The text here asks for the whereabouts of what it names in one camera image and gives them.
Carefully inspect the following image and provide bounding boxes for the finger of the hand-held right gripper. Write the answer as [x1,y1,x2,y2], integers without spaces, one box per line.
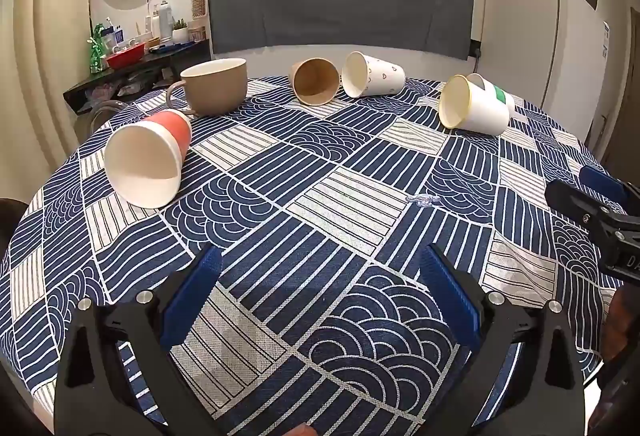
[579,165,640,218]
[544,179,632,242]

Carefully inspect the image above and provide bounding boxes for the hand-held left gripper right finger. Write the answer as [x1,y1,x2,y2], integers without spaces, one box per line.
[419,243,586,436]

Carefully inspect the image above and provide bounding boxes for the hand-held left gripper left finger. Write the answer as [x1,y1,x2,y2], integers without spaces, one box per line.
[52,243,224,436]

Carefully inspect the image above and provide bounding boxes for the plain white paper cup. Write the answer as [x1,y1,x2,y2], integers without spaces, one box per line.
[438,74,511,137]

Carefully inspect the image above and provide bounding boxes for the white green-band paper cup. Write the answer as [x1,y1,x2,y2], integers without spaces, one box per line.
[467,72,516,118]

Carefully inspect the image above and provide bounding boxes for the red paper cup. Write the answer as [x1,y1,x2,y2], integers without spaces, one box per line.
[104,110,194,210]

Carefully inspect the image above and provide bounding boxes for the white heart-print paper cup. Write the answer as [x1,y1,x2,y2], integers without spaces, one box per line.
[341,51,406,98]

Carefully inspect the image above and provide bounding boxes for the brown paper cup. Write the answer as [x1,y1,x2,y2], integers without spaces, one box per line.
[288,57,342,106]

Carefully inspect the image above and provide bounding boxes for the person's right hand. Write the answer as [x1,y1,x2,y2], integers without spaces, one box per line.
[600,286,640,363]

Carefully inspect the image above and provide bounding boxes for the white refrigerator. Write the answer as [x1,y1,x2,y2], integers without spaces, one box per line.
[474,0,614,153]

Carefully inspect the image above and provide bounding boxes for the blue white patterned tablecloth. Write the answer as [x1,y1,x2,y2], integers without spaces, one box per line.
[0,75,626,436]

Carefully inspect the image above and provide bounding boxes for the clear plastic chair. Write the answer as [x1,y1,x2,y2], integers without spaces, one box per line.
[89,99,132,133]

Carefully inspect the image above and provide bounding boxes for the brown ceramic mug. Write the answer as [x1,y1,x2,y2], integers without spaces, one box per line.
[165,58,249,118]

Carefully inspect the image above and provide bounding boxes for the black side shelf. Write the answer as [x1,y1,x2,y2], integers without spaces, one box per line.
[63,38,214,117]

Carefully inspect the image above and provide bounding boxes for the red bowl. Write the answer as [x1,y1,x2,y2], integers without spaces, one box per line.
[105,41,146,70]

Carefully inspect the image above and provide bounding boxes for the blue tray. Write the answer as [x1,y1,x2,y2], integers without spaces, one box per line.
[148,42,194,55]

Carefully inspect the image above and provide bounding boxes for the beige curtain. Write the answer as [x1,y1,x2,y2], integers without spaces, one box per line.
[0,0,106,217]

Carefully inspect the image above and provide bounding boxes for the green packet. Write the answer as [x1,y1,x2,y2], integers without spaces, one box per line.
[88,23,109,75]

